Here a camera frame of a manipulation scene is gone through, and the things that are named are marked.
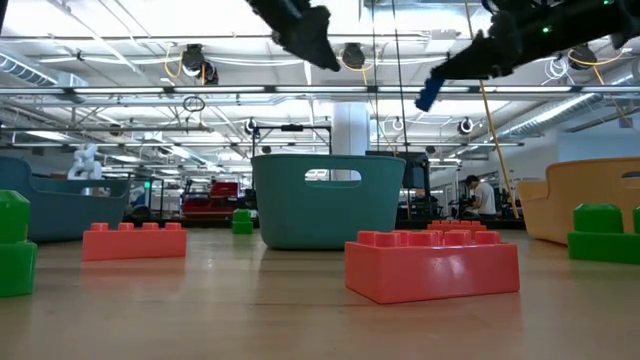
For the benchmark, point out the person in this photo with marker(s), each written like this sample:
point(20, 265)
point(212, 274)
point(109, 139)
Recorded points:
point(484, 200)

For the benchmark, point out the white round column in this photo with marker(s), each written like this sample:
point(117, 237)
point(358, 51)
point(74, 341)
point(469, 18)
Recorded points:
point(350, 130)

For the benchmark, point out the yellow plastic bin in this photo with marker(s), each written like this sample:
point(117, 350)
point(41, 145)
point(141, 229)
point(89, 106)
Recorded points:
point(560, 200)

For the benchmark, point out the black camera gantry frame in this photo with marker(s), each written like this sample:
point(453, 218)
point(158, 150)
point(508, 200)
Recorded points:
point(292, 127)

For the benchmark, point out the orange toy building block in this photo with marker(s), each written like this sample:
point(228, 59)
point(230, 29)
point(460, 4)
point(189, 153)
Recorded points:
point(457, 226)
point(134, 245)
point(430, 272)

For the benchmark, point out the red tool cart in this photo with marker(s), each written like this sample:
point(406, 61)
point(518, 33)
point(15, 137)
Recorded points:
point(220, 192)

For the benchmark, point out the teal plastic bin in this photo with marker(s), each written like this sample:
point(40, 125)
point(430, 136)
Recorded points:
point(325, 220)

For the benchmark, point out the blue toy building block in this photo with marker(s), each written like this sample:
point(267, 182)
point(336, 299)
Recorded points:
point(429, 95)

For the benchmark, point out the green two-stud toy block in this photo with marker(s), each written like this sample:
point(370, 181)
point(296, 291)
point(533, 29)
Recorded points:
point(242, 222)
point(597, 240)
point(15, 260)

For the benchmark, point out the black workstation cart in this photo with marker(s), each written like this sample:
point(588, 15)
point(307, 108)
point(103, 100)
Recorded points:
point(417, 175)

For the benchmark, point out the dark blue plastic bin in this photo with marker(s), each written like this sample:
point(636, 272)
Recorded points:
point(65, 215)

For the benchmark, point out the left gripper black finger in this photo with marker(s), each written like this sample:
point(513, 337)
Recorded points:
point(307, 35)

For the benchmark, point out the silver ceiling air duct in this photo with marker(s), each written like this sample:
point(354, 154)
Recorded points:
point(550, 115)
point(30, 72)

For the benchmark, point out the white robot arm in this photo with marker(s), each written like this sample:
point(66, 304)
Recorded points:
point(85, 165)

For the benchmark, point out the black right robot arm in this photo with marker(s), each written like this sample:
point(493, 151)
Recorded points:
point(590, 20)

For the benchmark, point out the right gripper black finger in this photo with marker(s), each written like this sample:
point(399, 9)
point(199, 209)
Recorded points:
point(465, 67)

